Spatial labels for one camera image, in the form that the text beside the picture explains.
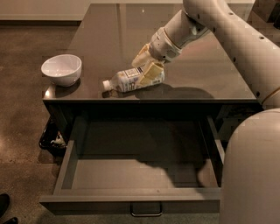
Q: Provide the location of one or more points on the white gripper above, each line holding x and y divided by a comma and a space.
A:
162, 46

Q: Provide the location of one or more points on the blue plastic water bottle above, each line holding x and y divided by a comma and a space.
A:
129, 80

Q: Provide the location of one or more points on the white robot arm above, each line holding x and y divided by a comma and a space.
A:
250, 187

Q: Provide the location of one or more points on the open grey top drawer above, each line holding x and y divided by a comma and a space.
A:
110, 164

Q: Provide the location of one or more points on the white ceramic bowl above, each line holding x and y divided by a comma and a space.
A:
62, 70

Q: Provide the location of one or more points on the black trash bin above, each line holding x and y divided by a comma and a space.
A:
51, 140

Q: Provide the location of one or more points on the black shoe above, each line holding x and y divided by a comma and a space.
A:
4, 204

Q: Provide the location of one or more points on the metal drawer handle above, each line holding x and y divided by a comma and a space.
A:
145, 210

